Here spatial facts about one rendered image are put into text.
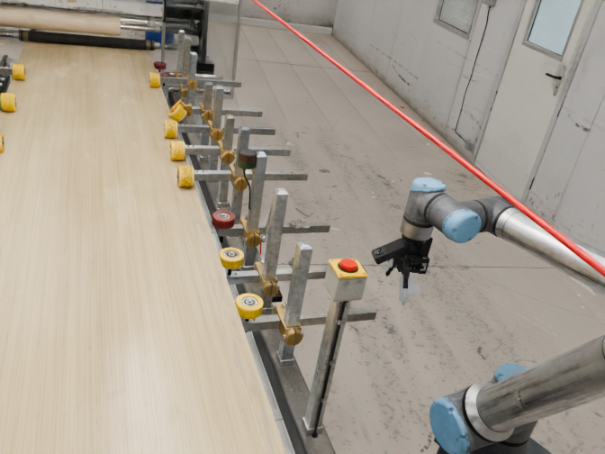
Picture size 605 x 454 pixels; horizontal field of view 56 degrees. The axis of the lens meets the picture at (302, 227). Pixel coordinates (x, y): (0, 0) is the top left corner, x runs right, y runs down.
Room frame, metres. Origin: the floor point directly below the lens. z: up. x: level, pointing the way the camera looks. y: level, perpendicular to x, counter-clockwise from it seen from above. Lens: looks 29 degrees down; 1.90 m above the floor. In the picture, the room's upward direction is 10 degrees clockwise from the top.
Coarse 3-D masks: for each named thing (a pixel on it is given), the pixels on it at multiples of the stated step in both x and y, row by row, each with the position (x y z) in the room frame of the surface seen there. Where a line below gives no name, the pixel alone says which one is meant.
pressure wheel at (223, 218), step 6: (216, 216) 1.76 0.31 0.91; (222, 216) 1.77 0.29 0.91; (228, 216) 1.78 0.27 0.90; (234, 216) 1.78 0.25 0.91; (216, 222) 1.74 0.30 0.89; (222, 222) 1.74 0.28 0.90; (228, 222) 1.75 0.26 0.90; (222, 228) 1.74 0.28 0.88; (228, 228) 1.75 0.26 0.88; (222, 240) 1.77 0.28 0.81
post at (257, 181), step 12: (264, 156) 1.77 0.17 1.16; (264, 168) 1.77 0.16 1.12; (252, 180) 1.78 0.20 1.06; (264, 180) 1.77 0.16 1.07; (252, 192) 1.76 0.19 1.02; (252, 204) 1.76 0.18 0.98; (252, 216) 1.76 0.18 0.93; (252, 228) 1.76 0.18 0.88; (252, 252) 1.77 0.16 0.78; (252, 264) 1.77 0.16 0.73
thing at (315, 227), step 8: (240, 224) 1.81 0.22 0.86; (264, 224) 1.84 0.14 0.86; (288, 224) 1.88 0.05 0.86; (312, 224) 1.91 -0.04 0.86; (320, 224) 1.92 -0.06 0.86; (328, 224) 1.93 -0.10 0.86; (224, 232) 1.76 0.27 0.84; (232, 232) 1.78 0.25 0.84; (240, 232) 1.79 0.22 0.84; (288, 232) 1.86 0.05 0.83; (296, 232) 1.87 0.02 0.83; (304, 232) 1.89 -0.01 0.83
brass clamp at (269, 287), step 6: (258, 264) 1.61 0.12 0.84; (258, 270) 1.57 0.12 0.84; (258, 282) 1.56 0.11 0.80; (264, 282) 1.52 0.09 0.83; (270, 282) 1.52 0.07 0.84; (276, 282) 1.53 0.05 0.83; (264, 288) 1.50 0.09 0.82; (270, 288) 1.51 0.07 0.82; (276, 288) 1.51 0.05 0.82; (270, 294) 1.51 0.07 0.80
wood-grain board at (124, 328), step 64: (64, 64) 3.25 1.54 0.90; (128, 64) 3.48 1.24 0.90; (0, 128) 2.21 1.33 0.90; (64, 128) 2.32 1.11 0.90; (128, 128) 2.45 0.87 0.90; (0, 192) 1.68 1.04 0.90; (64, 192) 1.76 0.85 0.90; (128, 192) 1.84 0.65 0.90; (192, 192) 1.93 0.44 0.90; (0, 256) 1.33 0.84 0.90; (64, 256) 1.38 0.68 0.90; (128, 256) 1.43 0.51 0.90; (192, 256) 1.49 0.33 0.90; (0, 320) 1.07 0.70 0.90; (64, 320) 1.11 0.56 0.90; (128, 320) 1.15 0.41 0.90; (192, 320) 1.19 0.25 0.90; (0, 384) 0.87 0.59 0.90; (64, 384) 0.90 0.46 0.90; (128, 384) 0.93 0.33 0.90; (192, 384) 0.97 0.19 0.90; (256, 384) 1.00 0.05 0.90; (0, 448) 0.72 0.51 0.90; (64, 448) 0.74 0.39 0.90; (128, 448) 0.77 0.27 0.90; (192, 448) 0.79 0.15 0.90; (256, 448) 0.82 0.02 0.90
